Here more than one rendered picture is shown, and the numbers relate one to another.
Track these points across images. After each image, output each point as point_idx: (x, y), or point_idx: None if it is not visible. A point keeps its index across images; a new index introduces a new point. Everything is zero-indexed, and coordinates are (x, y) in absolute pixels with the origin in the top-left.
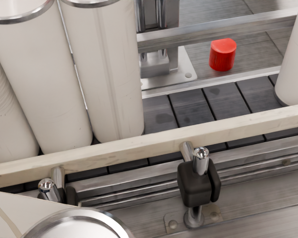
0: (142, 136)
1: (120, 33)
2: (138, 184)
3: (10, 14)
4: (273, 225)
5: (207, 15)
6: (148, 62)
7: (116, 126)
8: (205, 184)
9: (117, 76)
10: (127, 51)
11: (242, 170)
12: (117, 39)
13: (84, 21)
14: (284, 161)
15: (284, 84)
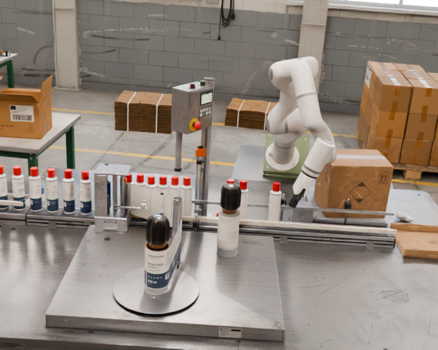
0: (188, 216)
1: (188, 194)
2: (185, 227)
3: (174, 187)
4: (207, 233)
5: None
6: (196, 209)
7: (184, 214)
8: (196, 221)
9: (186, 202)
10: (189, 198)
11: (208, 231)
12: (188, 195)
13: (183, 191)
14: None
15: None
